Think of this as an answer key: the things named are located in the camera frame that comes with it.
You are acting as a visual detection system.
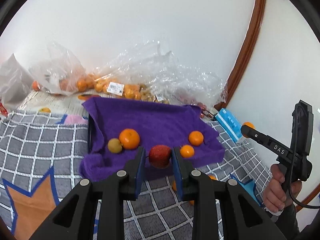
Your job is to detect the small yellow-green fruit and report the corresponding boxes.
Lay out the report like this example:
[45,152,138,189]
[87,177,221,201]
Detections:
[107,138,123,154]

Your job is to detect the large orange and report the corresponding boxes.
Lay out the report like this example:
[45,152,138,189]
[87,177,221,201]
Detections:
[171,181,177,191]
[119,128,140,150]

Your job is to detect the brown wooden frame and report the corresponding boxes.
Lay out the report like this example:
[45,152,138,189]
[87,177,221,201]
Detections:
[225,0,319,198]

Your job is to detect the large orange right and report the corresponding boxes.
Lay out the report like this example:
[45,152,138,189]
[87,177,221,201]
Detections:
[119,128,140,150]

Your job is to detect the person's right hand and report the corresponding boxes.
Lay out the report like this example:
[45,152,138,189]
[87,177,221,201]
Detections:
[263,164,293,213]

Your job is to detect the purple towel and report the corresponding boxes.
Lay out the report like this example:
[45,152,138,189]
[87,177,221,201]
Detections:
[79,97,225,181]

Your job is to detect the oval glossy orange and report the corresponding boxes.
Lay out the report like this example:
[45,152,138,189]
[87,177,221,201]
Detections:
[209,174,217,180]

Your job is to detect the bagged oranges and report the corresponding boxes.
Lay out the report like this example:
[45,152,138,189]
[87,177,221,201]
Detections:
[31,74,169,104]

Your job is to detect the blue tissue pack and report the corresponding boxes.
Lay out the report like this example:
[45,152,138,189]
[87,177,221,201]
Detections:
[215,108,242,142]

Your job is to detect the red dates packet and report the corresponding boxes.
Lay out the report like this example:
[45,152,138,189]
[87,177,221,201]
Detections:
[175,93,216,121]

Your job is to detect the small orange left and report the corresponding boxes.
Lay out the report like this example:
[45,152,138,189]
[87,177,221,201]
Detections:
[180,145,195,158]

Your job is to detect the clear plastic bags pile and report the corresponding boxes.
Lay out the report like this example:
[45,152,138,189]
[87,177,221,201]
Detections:
[29,41,227,108]

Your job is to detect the large orange lower left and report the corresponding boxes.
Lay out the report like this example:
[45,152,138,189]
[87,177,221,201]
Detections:
[171,181,177,191]

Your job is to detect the red apple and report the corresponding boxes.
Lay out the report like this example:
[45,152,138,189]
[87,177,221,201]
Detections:
[148,145,172,168]

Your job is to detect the medium orange centre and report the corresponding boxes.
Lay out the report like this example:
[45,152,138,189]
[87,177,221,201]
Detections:
[188,131,204,146]

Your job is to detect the white plastic bag left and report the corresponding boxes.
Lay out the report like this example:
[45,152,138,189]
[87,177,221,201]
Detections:
[0,54,34,112]

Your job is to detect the grey checkered blanket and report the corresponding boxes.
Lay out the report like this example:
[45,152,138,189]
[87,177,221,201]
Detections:
[1,112,271,239]

